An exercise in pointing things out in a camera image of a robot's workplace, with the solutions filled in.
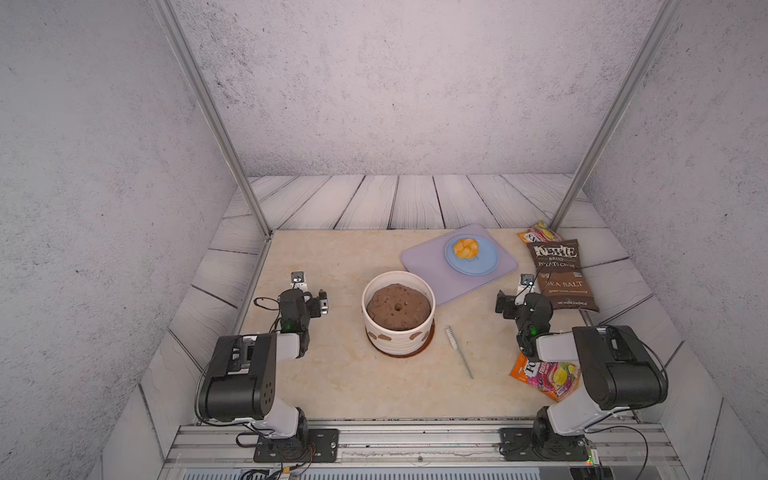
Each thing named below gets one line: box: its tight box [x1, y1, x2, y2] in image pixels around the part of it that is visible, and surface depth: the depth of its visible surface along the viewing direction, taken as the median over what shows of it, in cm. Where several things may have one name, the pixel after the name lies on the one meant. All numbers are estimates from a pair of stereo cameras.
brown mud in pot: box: [366, 283, 432, 331], surface depth 88 cm
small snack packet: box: [518, 220, 562, 244], surface depth 117 cm
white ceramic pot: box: [361, 270, 436, 356], surface depth 88 cm
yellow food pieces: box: [454, 238, 479, 259], surface depth 113 cm
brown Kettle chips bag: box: [527, 239, 600, 312], surface depth 107 cm
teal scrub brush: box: [445, 326, 474, 380], surface depth 92 cm
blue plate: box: [444, 234, 499, 276], surface depth 113 cm
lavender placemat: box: [400, 224, 518, 306], surface depth 113 cm
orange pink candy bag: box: [509, 352, 582, 402], surface depth 84 cm
